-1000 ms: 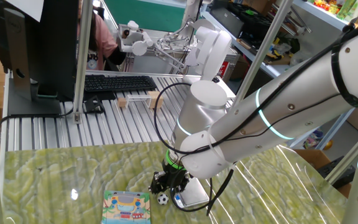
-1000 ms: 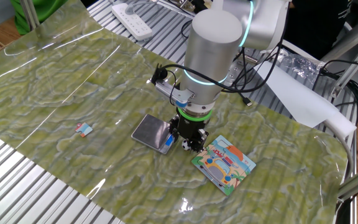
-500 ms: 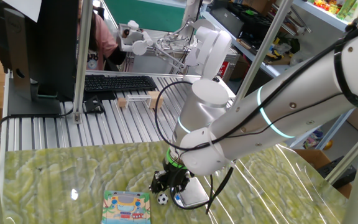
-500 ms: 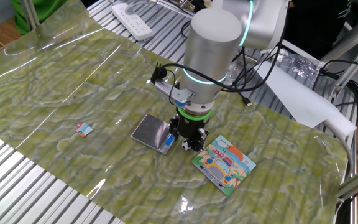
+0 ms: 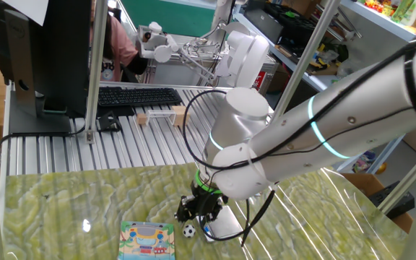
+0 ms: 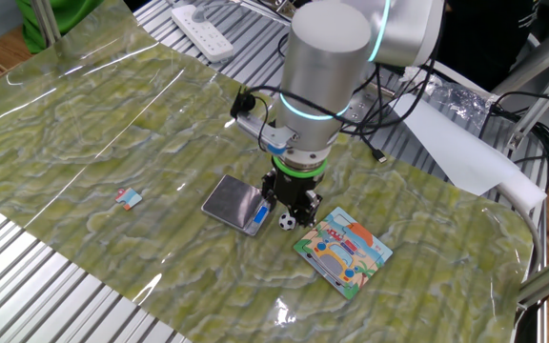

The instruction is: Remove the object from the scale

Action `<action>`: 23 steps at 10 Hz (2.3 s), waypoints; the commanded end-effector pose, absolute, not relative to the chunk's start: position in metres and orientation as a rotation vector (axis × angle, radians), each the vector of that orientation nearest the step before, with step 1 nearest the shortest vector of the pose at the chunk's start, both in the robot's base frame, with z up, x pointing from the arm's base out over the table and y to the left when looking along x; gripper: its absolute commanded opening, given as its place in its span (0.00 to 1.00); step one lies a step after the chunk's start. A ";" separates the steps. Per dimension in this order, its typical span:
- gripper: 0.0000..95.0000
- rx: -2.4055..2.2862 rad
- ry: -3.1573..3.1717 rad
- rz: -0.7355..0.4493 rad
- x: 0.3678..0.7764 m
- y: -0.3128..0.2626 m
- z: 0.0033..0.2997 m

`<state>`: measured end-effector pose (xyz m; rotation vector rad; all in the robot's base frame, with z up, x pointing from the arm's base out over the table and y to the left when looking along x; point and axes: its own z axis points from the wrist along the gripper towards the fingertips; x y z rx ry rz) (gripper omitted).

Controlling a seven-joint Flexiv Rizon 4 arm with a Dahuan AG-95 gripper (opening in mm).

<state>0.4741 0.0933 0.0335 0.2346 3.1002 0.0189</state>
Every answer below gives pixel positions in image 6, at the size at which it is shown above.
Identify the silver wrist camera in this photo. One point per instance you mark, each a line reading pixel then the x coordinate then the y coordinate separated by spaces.
pixel 265 133

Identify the green marble pattern mat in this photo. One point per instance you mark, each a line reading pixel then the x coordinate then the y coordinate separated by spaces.
pixel 112 119

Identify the white paper sheet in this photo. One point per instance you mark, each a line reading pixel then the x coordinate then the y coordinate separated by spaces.
pixel 455 147

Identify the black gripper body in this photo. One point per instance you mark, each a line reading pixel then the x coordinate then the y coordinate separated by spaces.
pixel 291 190

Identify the person in black shirt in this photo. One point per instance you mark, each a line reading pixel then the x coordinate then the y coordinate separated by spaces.
pixel 489 43

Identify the silver digital pocket scale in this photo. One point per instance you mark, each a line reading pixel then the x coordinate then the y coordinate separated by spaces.
pixel 229 200

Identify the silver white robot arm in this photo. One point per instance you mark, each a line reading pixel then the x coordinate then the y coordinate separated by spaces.
pixel 322 71

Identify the loose jigsaw puzzle piece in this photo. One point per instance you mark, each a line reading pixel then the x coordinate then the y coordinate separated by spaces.
pixel 130 198

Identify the white power strip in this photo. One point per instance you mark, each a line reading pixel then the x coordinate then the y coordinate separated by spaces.
pixel 203 33

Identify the cartoon bus jigsaw board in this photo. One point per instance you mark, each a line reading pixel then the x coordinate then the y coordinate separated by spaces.
pixel 341 252

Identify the small soccer ball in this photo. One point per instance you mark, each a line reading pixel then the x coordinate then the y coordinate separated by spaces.
pixel 287 222

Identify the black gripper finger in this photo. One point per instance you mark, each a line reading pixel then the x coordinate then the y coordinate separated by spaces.
pixel 269 190
pixel 309 209

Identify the clear plastic bag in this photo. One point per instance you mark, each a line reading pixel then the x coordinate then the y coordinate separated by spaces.
pixel 460 102

